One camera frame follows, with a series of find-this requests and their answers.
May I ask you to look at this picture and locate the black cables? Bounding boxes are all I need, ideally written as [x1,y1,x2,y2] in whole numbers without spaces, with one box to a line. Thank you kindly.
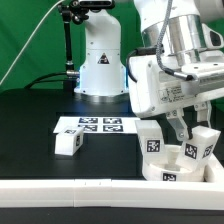
[23,71,80,90]

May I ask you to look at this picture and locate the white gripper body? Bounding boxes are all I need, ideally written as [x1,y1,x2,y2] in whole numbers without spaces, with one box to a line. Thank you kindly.
[128,50,224,118]

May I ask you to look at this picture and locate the white round stool seat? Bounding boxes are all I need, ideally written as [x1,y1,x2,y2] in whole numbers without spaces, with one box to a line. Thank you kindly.
[141,144,208,183]

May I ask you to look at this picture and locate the white cable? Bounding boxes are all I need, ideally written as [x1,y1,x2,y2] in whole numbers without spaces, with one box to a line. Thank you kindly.
[0,0,64,87]

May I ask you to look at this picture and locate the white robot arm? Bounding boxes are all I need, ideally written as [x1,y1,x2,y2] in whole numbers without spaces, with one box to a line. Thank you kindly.
[77,0,224,141]

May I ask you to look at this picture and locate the black camera stand pole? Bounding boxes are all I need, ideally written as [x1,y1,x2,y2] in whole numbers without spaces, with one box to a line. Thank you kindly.
[58,0,115,88]

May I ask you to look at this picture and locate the white L-shaped fence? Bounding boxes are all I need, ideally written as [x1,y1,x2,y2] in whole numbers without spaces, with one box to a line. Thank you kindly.
[0,156,224,210]

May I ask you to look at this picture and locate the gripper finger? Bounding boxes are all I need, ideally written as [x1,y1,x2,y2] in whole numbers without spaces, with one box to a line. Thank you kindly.
[166,108,193,141]
[194,101,212,127]

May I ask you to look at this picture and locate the white marker sheet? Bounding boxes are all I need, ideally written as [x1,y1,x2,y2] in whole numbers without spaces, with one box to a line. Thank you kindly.
[54,116,138,134]

